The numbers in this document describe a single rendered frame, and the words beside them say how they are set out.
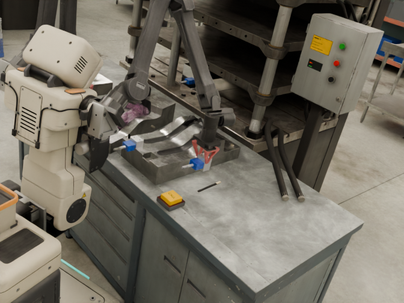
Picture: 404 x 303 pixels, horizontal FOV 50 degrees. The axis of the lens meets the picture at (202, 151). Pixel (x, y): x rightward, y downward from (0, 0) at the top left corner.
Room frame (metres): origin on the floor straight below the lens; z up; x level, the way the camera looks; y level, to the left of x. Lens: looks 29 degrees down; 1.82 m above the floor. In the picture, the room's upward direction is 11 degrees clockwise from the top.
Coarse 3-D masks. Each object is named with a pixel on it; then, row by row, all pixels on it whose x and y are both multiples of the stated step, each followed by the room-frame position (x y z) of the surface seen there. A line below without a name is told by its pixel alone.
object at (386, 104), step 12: (384, 48) 4.68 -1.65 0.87; (396, 48) 4.61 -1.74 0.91; (384, 60) 4.71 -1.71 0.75; (396, 84) 5.13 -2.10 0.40; (372, 96) 4.70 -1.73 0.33; (384, 96) 5.03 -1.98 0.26; (396, 96) 5.13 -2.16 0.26; (384, 108) 4.62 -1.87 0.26; (396, 108) 4.70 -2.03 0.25; (360, 120) 4.71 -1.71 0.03
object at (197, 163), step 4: (200, 156) 1.52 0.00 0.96; (208, 156) 1.53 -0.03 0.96; (192, 160) 1.50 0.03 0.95; (196, 160) 1.50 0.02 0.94; (200, 160) 1.51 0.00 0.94; (204, 160) 1.50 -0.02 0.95; (192, 164) 1.48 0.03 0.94; (196, 164) 1.47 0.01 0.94; (200, 164) 1.48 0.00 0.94; (204, 164) 1.49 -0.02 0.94; (208, 164) 1.51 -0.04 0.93; (184, 168) 1.44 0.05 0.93; (196, 168) 1.47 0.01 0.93; (200, 168) 1.49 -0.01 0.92; (204, 168) 1.50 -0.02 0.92; (208, 168) 1.51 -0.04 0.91
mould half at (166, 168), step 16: (192, 128) 1.81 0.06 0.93; (144, 144) 1.64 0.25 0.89; (160, 144) 1.67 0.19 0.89; (176, 144) 1.71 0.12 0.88; (224, 144) 1.85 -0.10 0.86; (128, 160) 1.62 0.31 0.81; (144, 160) 1.54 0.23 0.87; (160, 160) 1.54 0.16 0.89; (176, 160) 1.57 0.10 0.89; (224, 160) 1.78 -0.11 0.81; (160, 176) 1.50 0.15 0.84; (176, 176) 1.56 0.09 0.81
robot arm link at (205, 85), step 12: (192, 0) 1.61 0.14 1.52; (180, 12) 1.59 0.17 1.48; (192, 12) 1.62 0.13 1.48; (180, 24) 1.59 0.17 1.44; (192, 24) 1.60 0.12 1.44; (192, 36) 1.58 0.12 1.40; (192, 48) 1.57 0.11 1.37; (192, 60) 1.56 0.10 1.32; (204, 60) 1.58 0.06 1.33; (192, 72) 1.57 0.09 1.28; (204, 72) 1.56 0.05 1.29; (204, 84) 1.53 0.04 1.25; (204, 96) 1.54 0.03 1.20; (204, 108) 1.55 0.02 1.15
